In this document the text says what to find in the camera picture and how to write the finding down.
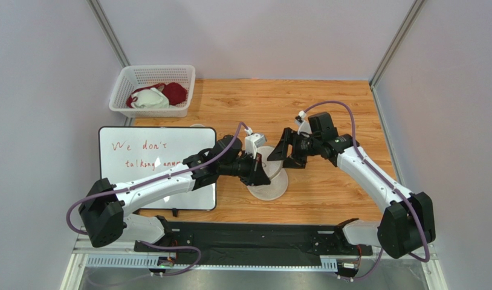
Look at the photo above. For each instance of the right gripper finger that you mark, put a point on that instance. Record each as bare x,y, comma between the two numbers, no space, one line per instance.
295,163
280,152

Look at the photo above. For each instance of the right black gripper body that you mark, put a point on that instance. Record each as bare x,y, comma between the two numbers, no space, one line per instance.
292,146

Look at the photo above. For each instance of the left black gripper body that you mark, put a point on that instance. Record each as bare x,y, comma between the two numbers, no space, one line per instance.
244,167

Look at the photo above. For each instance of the round white bag lid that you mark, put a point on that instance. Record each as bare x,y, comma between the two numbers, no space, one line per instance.
271,168

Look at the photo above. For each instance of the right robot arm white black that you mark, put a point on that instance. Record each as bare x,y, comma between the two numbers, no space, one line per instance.
408,219

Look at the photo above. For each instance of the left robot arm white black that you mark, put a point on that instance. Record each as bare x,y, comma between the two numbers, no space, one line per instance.
109,210

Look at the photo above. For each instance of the white bra in basket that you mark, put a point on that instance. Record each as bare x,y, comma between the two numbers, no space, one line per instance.
149,99

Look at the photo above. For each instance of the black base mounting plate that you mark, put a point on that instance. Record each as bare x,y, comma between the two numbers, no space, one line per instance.
229,244

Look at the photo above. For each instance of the whiteboard with red writing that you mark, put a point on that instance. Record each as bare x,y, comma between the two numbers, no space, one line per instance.
130,153

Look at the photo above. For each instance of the white plastic basket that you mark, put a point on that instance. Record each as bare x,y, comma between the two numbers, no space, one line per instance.
140,76

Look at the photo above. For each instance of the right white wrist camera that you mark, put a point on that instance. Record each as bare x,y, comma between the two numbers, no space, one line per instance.
303,125

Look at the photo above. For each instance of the aluminium frame rail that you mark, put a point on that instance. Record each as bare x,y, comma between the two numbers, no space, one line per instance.
121,266

